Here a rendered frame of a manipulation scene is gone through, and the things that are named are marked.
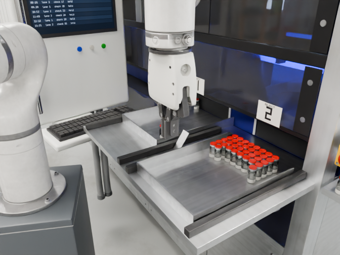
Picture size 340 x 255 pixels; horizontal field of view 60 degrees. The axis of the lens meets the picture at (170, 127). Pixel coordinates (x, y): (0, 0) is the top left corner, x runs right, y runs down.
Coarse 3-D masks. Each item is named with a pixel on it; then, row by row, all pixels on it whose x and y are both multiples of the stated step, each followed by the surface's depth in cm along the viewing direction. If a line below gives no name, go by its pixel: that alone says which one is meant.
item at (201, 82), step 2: (196, 78) 112; (198, 78) 111; (200, 78) 110; (196, 80) 112; (200, 80) 110; (202, 80) 109; (196, 82) 112; (200, 82) 110; (202, 82) 109; (196, 84) 113; (200, 84) 111; (202, 84) 110; (196, 86) 113; (200, 86) 111; (202, 86) 110; (196, 88) 113; (198, 88) 112; (200, 88) 111; (202, 88) 110; (196, 90) 114; (198, 90) 112; (200, 90) 111; (202, 90) 110; (196, 92) 114; (198, 92) 113; (200, 92) 112; (202, 92) 111; (202, 94) 111
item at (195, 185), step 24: (192, 144) 92; (144, 168) 79; (168, 168) 85; (192, 168) 85; (216, 168) 85; (168, 192) 70; (192, 192) 75; (216, 192) 75; (240, 192) 70; (192, 216) 63
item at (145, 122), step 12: (156, 108) 122; (192, 108) 128; (132, 120) 116; (144, 120) 116; (156, 120) 116; (180, 120) 116; (192, 120) 116; (204, 120) 116; (216, 120) 116; (228, 120) 110; (144, 132) 101; (156, 132) 107; (180, 132) 107; (192, 132) 102; (156, 144) 95
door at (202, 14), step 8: (200, 0) 102; (208, 0) 98; (144, 8) 134; (200, 8) 102; (208, 8) 99; (144, 16) 135; (200, 16) 103; (208, 16) 100; (200, 24) 104; (208, 24) 101; (208, 32) 102
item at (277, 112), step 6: (264, 102) 87; (258, 108) 90; (264, 108) 88; (276, 108) 84; (258, 114) 90; (264, 114) 88; (276, 114) 85; (264, 120) 89; (276, 120) 85; (276, 126) 86
